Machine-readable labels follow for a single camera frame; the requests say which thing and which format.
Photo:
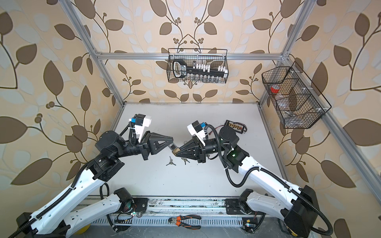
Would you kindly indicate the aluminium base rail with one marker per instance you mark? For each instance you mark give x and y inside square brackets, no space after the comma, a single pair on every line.
[173,206]

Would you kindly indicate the black socket holder rail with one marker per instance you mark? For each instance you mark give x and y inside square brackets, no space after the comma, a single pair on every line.
[180,69]

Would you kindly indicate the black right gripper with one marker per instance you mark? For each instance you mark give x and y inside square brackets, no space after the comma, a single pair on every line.
[194,143]

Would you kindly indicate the grey padlock keys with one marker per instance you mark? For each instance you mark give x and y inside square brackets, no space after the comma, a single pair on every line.
[185,160]

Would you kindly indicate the black padlock keys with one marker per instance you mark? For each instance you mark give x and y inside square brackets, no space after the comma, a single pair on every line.
[171,162]

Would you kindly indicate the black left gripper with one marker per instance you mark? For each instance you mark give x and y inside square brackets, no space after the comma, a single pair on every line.
[149,142]

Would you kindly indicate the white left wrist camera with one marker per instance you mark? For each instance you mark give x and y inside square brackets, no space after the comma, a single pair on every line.
[137,125]

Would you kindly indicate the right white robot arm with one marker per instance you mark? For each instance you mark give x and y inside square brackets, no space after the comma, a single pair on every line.
[296,206]

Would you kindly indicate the back wire basket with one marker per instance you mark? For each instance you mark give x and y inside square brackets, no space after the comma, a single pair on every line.
[215,57]

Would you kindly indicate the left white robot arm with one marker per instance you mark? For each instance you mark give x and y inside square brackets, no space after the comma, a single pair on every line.
[60,219]

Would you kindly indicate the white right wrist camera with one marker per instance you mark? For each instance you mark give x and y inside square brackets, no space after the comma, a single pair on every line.
[197,129]

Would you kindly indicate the black parallel charging board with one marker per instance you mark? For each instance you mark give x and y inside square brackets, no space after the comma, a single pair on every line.
[238,127]

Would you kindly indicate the side wire basket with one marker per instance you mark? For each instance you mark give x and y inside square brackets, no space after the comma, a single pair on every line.
[299,103]

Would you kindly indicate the yellow tape roll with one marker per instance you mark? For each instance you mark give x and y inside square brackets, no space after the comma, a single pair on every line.
[82,230]

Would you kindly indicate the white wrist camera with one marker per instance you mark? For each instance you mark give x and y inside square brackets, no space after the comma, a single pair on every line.
[137,125]
[197,129]

